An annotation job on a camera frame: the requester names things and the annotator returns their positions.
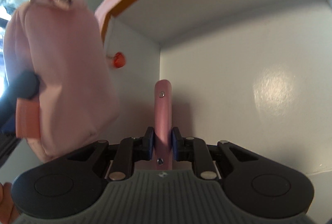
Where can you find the orange cardboard box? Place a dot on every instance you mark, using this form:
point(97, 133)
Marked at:
point(254, 72)

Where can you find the pink fabric pouch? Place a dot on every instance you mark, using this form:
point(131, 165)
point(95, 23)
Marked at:
point(59, 40)

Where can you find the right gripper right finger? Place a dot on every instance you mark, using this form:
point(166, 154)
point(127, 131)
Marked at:
point(195, 151)

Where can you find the orange crochet toy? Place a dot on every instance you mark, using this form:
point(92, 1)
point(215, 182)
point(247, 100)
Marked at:
point(117, 60)

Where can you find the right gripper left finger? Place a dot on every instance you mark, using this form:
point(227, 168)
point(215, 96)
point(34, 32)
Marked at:
point(129, 151)

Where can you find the right hand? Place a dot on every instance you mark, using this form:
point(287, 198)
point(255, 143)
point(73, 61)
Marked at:
point(8, 211)

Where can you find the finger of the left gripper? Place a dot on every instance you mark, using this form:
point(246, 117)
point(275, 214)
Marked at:
point(20, 108)

